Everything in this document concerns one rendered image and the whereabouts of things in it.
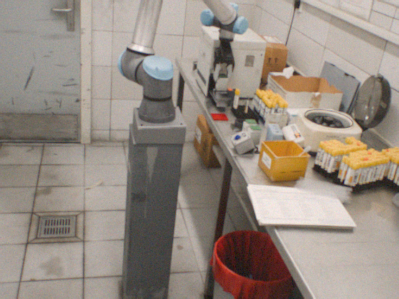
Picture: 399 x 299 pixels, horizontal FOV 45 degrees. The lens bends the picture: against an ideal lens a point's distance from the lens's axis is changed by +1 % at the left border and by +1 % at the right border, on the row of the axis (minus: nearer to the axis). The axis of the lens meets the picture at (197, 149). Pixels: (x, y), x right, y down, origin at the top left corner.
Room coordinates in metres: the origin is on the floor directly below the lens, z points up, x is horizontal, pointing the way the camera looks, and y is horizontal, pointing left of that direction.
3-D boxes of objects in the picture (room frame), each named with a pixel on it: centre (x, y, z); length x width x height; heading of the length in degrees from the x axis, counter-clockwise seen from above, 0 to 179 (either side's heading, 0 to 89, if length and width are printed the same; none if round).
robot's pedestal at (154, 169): (1.81, 0.18, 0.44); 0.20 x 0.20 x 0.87; 15
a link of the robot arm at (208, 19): (2.17, -0.02, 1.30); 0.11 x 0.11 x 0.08; 45
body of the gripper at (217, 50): (2.26, -0.07, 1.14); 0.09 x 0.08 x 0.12; 15
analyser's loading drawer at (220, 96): (2.26, -0.07, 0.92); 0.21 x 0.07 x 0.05; 15
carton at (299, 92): (2.26, -0.48, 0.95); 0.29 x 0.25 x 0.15; 105
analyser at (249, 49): (2.47, -0.12, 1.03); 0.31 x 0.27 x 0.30; 15
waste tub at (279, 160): (1.59, -0.32, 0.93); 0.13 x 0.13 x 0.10; 19
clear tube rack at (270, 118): (2.11, -0.31, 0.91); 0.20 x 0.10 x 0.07; 15
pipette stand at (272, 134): (1.76, -0.30, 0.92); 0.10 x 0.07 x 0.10; 7
